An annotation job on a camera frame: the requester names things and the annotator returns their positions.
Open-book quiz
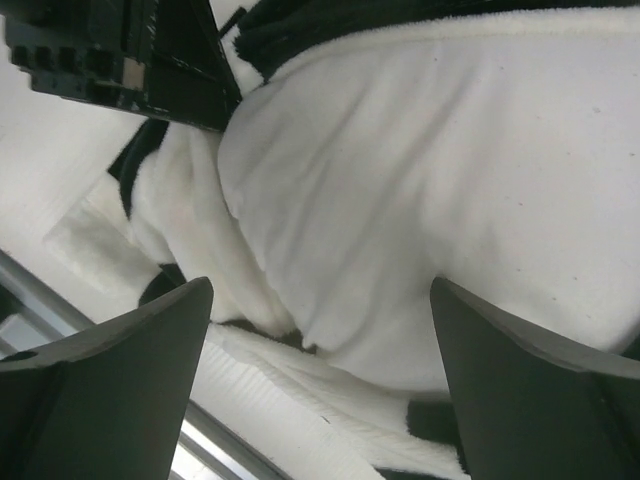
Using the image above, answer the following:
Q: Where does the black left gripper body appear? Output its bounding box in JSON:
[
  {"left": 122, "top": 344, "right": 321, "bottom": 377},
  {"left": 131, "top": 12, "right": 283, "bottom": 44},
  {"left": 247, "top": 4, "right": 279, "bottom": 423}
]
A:
[{"left": 4, "top": 0, "right": 241, "bottom": 131}]

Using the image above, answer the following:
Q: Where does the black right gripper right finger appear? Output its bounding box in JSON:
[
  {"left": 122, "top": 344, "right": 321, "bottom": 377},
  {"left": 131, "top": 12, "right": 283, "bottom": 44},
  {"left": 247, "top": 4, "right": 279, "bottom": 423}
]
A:
[{"left": 430, "top": 278, "right": 639, "bottom": 479}]

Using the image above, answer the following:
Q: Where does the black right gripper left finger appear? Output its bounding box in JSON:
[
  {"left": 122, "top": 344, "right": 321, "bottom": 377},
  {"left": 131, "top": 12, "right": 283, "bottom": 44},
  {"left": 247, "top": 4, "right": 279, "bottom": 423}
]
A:
[{"left": 0, "top": 277, "right": 215, "bottom": 480}]

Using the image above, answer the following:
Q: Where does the black white checkered pillowcase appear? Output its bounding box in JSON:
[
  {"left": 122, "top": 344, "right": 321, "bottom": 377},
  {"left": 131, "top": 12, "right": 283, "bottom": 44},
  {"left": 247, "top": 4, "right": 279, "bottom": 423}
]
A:
[{"left": 42, "top": 0, "right": 640, "bottom": 480}]

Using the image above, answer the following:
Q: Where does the white pillow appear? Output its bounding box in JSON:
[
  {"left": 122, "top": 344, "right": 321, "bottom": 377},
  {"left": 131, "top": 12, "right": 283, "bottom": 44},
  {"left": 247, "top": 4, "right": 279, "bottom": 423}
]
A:
[{"left": 218, "top": 6, "right": 639, "bottom": 395}]

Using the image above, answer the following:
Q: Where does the aluminium mounting rail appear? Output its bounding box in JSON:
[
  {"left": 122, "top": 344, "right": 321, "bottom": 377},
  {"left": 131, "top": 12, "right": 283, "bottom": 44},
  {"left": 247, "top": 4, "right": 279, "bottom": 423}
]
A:
[{"left": 0, "top": 249, "right": 281, "bottom": 480}]

